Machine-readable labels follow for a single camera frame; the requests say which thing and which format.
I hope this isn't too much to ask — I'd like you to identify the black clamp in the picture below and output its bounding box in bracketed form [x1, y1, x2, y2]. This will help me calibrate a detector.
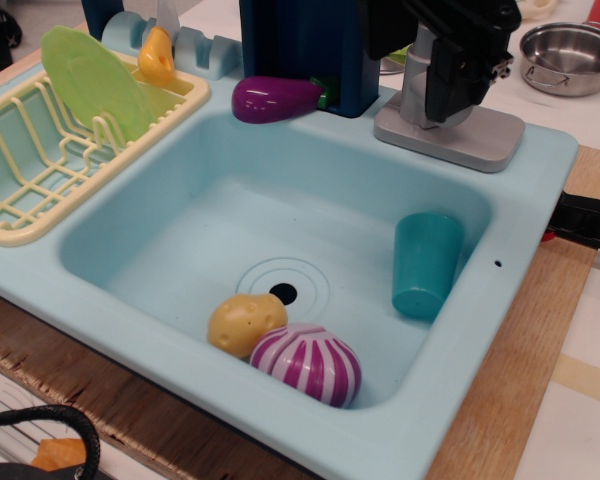
[541, 191, 600, 250]

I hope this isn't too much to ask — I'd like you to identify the green plastic plate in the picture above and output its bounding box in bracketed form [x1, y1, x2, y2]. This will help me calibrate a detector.
[41, 26, 156, 142]

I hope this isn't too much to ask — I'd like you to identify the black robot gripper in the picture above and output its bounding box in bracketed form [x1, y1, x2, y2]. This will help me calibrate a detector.
[357, 0, 522, 123]

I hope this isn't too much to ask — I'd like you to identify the light blue utensil holder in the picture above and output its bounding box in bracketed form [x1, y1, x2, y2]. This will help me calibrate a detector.
[102, 11, 243, 80]

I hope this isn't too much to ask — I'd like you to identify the yellow dish drying rack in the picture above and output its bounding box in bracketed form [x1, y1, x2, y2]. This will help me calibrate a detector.
[0, 66, 211, 247]

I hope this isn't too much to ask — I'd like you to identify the yellow toy pear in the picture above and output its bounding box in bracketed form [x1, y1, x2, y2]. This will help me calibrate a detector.
[138, 26, 175, 87]

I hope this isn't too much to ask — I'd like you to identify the orange object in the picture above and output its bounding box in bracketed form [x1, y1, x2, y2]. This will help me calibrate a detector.
[30, 438, 87, 472]

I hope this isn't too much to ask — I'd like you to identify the light blue toy sink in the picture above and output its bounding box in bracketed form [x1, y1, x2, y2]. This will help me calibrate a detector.
[0, 79, 578, 479]

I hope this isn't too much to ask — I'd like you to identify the yellow toy potato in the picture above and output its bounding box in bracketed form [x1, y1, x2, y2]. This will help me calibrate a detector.
[207, 293, 288, 359]

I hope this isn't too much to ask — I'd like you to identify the black cable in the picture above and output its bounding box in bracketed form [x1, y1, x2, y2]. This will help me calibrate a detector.
[0, 404, 103, 480]

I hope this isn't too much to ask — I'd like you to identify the teal plastic cup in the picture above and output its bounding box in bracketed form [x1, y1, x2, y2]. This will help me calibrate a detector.
[391, 212, 464, 321]

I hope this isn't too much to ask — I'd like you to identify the grey toy faucet lever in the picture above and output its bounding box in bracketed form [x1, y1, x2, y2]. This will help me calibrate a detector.
[374, 24, 525, 173]

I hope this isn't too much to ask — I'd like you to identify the dark blue sink backsplash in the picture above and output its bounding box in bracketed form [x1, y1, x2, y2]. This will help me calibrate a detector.
[81, 0, 382, 120]

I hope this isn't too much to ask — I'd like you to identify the purple striped toy onion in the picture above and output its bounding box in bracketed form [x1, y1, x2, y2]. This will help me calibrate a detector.
[249, 323, 362, 408]

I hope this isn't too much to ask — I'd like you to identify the purple toy eggplant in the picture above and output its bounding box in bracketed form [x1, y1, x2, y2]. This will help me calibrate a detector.
[231, 76, 325, 124]

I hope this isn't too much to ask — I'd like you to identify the stainless steel pot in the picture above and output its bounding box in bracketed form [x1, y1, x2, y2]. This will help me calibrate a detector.
[519, 22, 600, 97]

